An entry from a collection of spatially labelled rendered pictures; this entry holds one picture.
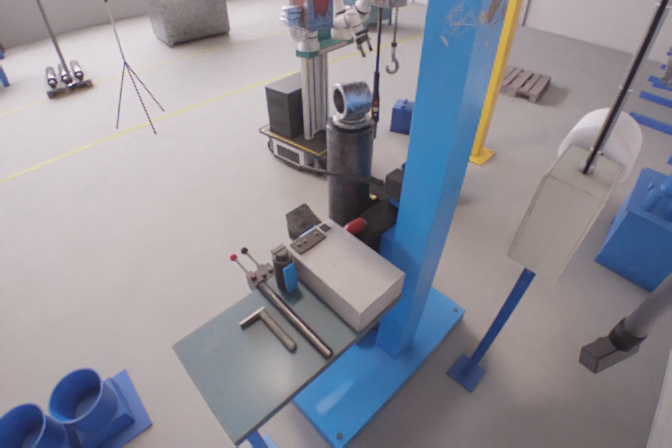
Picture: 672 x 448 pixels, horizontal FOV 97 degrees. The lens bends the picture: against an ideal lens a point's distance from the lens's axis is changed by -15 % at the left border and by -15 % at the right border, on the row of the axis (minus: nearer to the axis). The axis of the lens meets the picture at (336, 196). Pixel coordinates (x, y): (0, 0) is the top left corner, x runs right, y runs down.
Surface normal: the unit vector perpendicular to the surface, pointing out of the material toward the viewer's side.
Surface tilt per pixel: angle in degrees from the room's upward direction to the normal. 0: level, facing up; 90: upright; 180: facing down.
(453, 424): 0
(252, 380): 0
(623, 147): 90
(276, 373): 0
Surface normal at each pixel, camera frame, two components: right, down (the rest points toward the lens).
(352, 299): 0.00, -0.77
